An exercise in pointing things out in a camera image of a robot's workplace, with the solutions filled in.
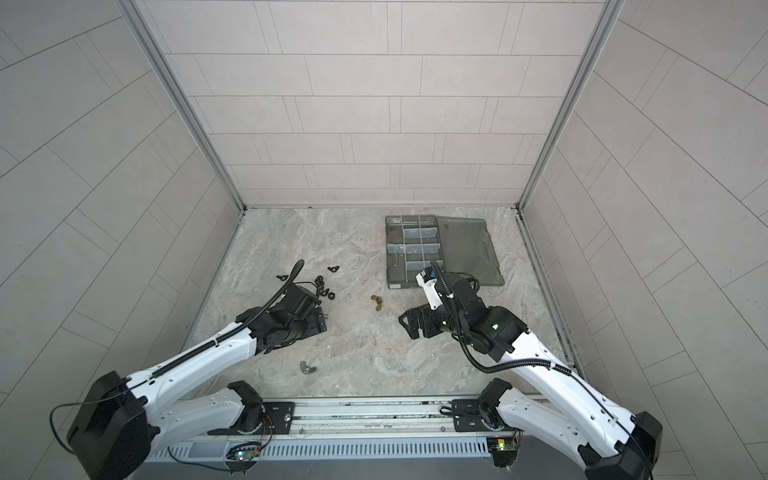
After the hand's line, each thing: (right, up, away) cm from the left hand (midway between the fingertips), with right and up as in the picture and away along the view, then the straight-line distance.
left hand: (324, 321), depth 83 cm
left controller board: (-13, -24, -19) cm, 33 cm away
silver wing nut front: (-4, -11, -5) cm, 13 cm away
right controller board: (+45, -25, -15) cm, 54 cm away
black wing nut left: (-17, +10, +13) cm, 24 cm away
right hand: (+24, +5, -12) cm, 28 cm away
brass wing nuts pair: (+15, +4, +8) cm, 17 cm away
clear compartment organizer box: (+41, +20, +21) cm, 51 cm away
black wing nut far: (-2, +13, +15) cm, 20 cm away
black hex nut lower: (0, +5, +9) cm, 11 cm away
